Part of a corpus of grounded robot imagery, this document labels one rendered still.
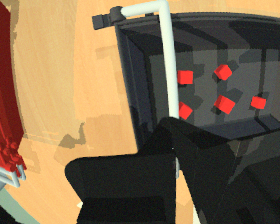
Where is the small red block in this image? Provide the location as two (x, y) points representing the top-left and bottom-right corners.
(214, 94), (235, 114)
(214, 64), (231, 81)
(177, 69), (192, 84)
(250, 96), (266, 108)
(179, 102), (192, 119)

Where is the grey cylinder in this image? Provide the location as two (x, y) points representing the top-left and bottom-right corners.
(0, 171), (7, 191)

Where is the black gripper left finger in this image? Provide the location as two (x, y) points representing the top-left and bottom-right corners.
(64, 117), (177, 223)

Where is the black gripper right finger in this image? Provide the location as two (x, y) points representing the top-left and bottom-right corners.
(167, 117), (280, 224)

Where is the black plastic tray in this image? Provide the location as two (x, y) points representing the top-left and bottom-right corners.
(91, 6), (280, 152)

